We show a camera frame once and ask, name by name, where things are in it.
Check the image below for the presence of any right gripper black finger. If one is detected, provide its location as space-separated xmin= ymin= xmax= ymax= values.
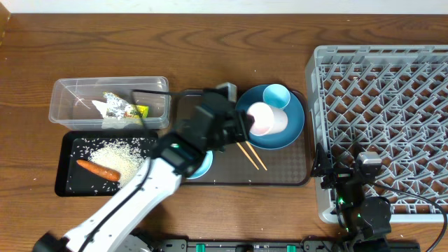
xmin=310 ymin=143 xmax=332 ymax=177
xmin=353 ymin=142 xmax=365 ymax=165

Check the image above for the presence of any pink cup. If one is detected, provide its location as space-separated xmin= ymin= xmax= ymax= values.
xmin=247 ymin=102 xmax=288 ymax=137

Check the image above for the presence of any light blue cup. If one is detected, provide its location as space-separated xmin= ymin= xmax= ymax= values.
xmin=262 ymin=84 xmax=291 ymax=109

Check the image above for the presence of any light blue bowl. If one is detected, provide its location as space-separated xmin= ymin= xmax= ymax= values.
xmin=188 ymin=150 xmax=214 ymax=180

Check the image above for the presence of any foil snack wrapper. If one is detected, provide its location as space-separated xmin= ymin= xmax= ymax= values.
xmin=103 ymin=92 xmax=149 ymax=120

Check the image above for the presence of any white paper napkin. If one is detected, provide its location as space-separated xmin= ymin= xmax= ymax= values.
xmin=92 ymin=100 xmax=108 ymax=118

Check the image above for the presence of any orange carrot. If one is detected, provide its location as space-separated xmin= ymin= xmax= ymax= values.
xmin=76 ymin=160 xmax=121 ymax=182

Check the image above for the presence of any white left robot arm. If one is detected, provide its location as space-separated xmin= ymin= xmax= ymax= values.
xmin=33 ymin=89 xmax=254 ymax=251

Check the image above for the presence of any grey dishwasher rack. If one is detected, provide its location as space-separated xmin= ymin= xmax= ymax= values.
xmin=305 ymin=45 xmax=447 ymax=223

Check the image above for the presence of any wooden chopstick left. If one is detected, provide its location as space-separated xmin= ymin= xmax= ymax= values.
xmin=236 ymin=142 xmax=259 ymax=170

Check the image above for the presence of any wooden chopstick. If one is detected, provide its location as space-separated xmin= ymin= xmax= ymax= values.
xmin=246 ymin=141 xmax=267 ymax=171
xmin=236 ymin=142 xmax=259 ymax=170

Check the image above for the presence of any wooden chopstick right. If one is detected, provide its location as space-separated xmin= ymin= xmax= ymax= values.
xmin=246 ymin=141 xmax=267 ymax=171

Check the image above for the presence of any brown serving tray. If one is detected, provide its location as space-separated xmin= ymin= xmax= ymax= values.
xmin=183 ymin=93 xmax=312 ymax=186

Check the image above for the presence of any dark blue plate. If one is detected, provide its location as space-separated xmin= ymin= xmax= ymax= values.
xmin=236 ymin=84 xmax=305 ymax=150

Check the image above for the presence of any white rice pile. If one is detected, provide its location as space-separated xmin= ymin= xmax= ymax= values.
xmin=69 ymin=137 xmax=157 ymax=194

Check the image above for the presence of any clear plastic bin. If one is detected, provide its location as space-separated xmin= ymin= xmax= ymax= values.
xmin=48 ymin=76 xmax=171 ymax=130

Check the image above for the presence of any black tray bin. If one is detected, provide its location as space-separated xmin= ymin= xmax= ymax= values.
xmin=55 ymin=129 xmax=158 ymax=197

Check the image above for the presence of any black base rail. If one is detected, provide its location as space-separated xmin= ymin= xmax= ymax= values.
xmin=122 ymin=229 xmax=421 ymax=252

